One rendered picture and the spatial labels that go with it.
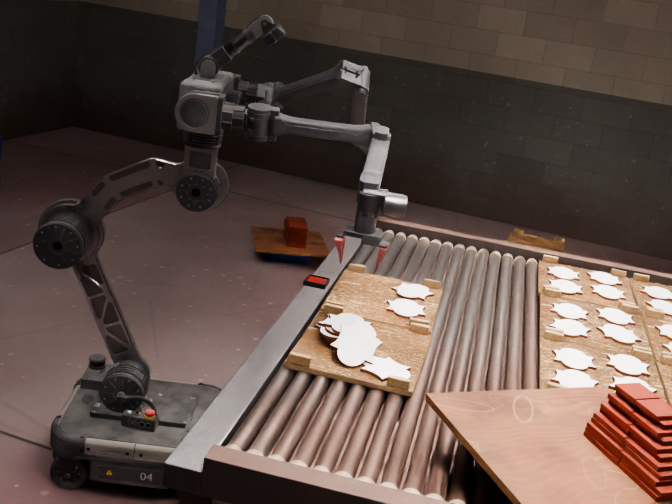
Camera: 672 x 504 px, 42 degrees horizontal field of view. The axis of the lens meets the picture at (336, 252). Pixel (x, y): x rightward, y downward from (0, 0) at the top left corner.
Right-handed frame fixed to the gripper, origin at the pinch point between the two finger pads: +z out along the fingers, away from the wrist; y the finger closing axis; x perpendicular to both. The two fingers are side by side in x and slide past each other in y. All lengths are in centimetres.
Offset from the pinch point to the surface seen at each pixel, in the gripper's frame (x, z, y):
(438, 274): 89, 26, 19
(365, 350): -3.3, 22.7, 5.8
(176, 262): 288, 112, -150
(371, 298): 46, 25, 0
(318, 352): -2.5, 26.4, -6.9
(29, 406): 88, 117, -139
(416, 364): 3.2, 26.4, 19.8
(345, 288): 51, 25, -9
